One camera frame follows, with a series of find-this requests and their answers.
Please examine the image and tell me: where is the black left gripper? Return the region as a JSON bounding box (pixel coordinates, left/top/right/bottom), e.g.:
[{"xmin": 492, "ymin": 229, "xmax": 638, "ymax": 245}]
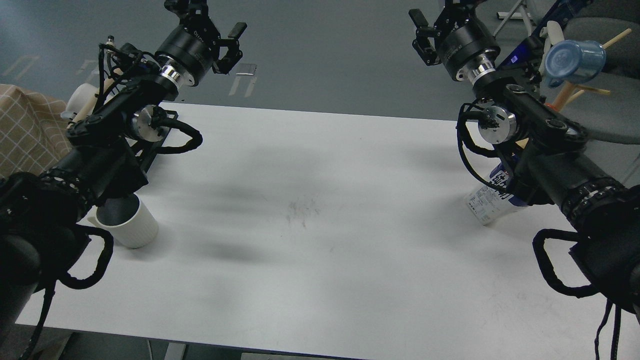
[{"xmin": 155, "ymin": 0, "xmax": 248, "ymax": 88}]

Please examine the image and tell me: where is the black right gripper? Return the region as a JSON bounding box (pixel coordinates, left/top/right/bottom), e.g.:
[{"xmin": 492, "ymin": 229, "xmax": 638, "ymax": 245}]
[{"xmin": 408, "ymin": 0, "xmax": 501, "ymax": 82}]

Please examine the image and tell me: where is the blue white milk carton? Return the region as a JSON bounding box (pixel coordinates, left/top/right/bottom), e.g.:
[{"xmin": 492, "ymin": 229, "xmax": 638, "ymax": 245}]
[{"xmin": 463, "ymin": 184, "xmax": 529, "ymax": 226}]

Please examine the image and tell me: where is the white ribbed mug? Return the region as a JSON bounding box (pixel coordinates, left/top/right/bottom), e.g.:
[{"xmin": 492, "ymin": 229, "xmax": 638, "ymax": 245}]
[{"xmin": 86, "ymin": 193, "xmax": 159, "ymax": 249}]

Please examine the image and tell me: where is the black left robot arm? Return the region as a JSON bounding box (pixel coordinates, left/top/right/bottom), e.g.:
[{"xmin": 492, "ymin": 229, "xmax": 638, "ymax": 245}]
[{"xmin": 1, "ymin": 0, "xmax": 248, "ymax": 360}]

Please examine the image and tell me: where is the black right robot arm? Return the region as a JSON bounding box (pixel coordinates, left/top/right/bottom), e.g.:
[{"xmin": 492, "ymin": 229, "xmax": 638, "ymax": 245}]
[{"xmin": 408, "ymin": 0, "xmax": 639, "ymax": 360}]

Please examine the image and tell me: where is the blue plastic cup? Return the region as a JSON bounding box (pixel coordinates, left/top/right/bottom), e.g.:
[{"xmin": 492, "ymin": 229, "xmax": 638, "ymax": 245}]
[{"xmin": 543, "ymin": 39, "xmax": 607, "ymax": 89}]

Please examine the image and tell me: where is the wooden cup tree stand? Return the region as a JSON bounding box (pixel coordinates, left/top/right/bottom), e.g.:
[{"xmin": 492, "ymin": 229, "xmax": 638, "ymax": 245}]
[{"xmin": 541, "ymin": 22, "xmax": 632, "ymax": 112}]

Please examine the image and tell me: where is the silver floor plate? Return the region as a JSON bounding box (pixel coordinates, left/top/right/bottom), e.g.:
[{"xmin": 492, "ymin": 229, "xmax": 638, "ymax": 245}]
[{"xmin": 234, "ymin": 63, "xmax": 258, "ymax": 76}]

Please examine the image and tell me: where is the blue folding chair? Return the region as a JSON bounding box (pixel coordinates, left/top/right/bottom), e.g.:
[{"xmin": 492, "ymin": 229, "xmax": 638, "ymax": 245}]
[{"xmin": 497, "ymin": 0, "xmax": 590, "ymax": 70}]

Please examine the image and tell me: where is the beige checked cloth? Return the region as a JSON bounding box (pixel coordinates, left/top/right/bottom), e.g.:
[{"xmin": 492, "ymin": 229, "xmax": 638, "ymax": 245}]
[{"xmin": 0, "ymin": 84, "xmax": 72, "ymax": 178}]

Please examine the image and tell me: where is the black wire cup rack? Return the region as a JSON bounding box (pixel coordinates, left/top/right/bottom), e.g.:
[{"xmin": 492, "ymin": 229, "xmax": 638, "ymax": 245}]
[{"xmin": 128, "ymin": 105, "xmax": 178, "ymax": 173}]

